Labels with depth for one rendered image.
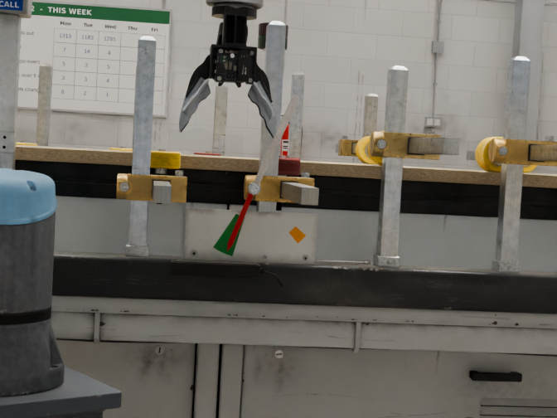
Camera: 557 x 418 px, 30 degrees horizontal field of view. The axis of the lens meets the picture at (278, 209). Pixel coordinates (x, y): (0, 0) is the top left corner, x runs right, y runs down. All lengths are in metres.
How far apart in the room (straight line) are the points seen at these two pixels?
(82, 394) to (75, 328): 0.75
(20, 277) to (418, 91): 8.30
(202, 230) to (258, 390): 0.48
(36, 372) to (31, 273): 0.12
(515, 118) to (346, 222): 0.44
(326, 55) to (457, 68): 1.20
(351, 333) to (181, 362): 0.42
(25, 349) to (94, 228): 0.94
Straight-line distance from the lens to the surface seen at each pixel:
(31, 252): 1.33
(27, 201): 1.33
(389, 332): 2.15
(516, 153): 2.15
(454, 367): 2.44
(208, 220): 2.03
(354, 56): 9.39
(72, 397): 1.33
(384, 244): 2.09
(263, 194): 2.04
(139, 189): 2.03
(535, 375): 2.50
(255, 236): 2.04
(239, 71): 1.61
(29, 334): 1.35
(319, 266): 2.05
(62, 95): 9.22
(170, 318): 2.09
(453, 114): 9.58
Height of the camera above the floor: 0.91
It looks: 3 degrees down
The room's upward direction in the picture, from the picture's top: 3 degrees clockwise
